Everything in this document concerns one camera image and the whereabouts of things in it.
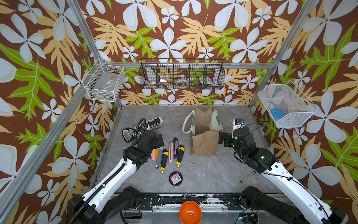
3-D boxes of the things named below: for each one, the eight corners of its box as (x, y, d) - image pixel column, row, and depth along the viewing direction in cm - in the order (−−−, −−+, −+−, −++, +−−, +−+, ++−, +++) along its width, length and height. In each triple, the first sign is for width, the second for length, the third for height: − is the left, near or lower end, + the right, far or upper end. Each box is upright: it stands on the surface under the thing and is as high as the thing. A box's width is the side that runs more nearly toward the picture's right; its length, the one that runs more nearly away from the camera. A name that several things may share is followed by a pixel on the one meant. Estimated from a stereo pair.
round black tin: (168, 185, 82) (168, 184, 80) (169, 172, 86) (169, 171, 84) (182, 185, 82) (182, 184, 80) (182, 172, 87) (182, 171, 84)
